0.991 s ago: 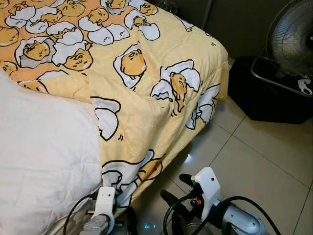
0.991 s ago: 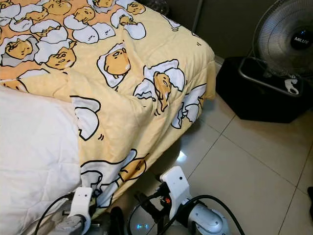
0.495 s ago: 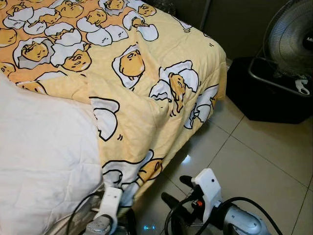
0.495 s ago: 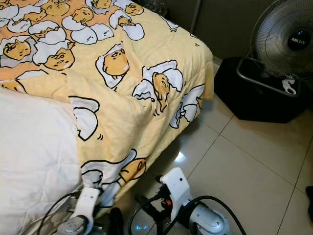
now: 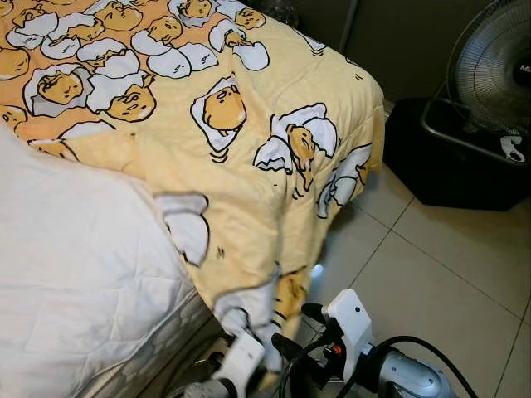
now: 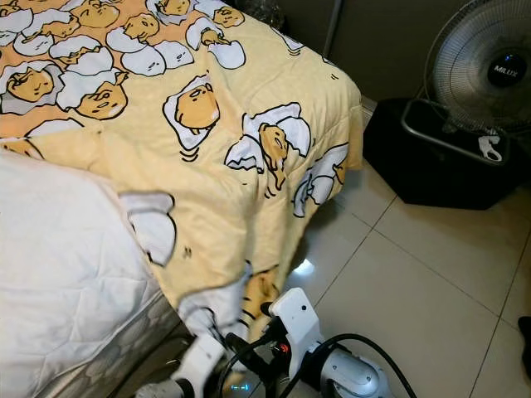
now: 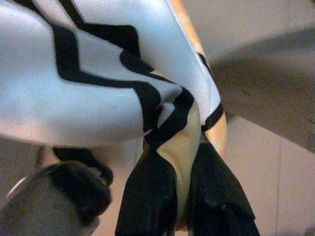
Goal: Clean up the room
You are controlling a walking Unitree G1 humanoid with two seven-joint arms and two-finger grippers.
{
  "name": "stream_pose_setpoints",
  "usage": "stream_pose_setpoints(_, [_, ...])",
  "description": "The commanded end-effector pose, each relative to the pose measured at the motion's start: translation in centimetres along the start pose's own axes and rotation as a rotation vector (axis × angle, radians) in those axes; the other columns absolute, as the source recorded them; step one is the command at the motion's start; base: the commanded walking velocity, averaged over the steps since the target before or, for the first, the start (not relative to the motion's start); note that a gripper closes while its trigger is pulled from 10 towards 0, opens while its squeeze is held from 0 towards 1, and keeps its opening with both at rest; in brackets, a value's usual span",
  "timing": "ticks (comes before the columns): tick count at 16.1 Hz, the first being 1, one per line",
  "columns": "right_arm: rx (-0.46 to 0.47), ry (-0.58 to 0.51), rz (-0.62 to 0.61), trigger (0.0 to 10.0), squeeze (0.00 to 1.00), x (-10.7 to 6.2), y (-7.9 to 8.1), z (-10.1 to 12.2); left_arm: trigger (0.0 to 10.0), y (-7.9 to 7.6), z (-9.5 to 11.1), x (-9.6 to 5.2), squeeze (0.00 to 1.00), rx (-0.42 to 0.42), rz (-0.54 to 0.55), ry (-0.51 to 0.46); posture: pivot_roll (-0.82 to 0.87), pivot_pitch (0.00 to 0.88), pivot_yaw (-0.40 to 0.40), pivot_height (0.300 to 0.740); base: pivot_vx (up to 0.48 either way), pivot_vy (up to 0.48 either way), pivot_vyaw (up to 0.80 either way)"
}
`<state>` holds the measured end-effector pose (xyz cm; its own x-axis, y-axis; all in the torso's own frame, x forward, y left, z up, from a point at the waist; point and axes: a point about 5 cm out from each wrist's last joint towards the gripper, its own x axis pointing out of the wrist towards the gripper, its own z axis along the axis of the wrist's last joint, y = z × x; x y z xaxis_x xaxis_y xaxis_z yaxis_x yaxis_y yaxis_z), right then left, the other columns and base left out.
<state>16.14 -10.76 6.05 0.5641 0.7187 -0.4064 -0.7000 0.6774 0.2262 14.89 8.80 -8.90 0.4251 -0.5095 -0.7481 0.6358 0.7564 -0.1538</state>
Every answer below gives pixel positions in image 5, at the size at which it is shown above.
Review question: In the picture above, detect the yellow cartoon egg blanket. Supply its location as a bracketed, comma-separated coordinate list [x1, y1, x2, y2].
[0, 0, 387, 392]

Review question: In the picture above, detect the grey quilted mattress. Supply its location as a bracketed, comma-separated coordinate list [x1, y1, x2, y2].
[79, 286, 227, 398]

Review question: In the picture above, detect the black box stand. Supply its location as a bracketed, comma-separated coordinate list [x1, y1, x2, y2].
[382, 97, 531, 213]

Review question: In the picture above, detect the grey metal fan base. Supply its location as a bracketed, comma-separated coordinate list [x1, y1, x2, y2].
[421, 98, 531, 160]

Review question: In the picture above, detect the dark wardrobe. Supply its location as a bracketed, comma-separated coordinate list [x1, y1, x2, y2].
[286, 0, 531, 106]

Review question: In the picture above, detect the grey electric fan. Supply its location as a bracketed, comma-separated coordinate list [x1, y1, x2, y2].
[446, 0, 531, 139]

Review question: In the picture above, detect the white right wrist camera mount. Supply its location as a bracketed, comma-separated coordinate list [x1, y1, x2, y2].
[321, 288, 377, 384]

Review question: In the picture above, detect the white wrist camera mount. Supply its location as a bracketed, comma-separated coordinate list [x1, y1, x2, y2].
[321, 288, 377, 384]
[211, 331, 267, 398]

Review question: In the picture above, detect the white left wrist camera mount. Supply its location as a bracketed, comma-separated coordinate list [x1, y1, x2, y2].
[211, 331, 267, 398]

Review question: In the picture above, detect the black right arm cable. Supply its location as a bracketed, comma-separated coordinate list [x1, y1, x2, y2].
[277, 334, 480, 398]

